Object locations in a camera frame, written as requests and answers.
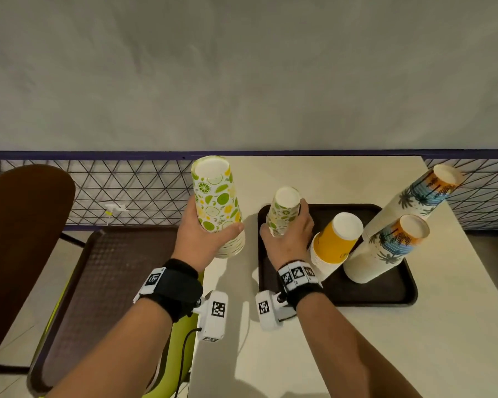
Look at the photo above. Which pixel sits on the person's left forearm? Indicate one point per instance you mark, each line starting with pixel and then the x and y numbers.
pixel 116 352

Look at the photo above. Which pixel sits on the white table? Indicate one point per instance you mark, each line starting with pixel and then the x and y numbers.
pixel 460 306

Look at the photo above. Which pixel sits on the stack of yellow paper cups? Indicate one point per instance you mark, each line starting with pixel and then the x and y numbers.
pixel 336 240

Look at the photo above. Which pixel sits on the stack of palm paper cups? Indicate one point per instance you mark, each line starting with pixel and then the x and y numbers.
pixel 423 194
pixel 390 244

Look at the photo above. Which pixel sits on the person's right forearm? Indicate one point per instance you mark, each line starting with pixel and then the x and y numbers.
pixel 348 356

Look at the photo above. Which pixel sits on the stack of green print cups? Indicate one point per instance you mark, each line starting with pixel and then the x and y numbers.
pixel 216 194

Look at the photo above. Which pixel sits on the small white plastic object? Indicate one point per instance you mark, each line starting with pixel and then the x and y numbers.
pixel 116 210

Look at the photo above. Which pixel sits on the green fruit print paper cup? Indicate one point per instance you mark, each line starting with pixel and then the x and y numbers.
pixel 282 211

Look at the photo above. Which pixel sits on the black marker wristband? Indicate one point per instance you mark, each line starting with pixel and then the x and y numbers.
pixel 174 286
pixel 301 281

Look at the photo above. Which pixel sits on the person's left hand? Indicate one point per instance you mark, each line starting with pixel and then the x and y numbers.
pixel 195 244

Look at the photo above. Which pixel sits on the dark brown tray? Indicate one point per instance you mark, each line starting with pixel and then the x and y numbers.
pixel 377 290
pixel 108 286

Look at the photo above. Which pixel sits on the person's right hand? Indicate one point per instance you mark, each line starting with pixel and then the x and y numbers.
pixel 290 248

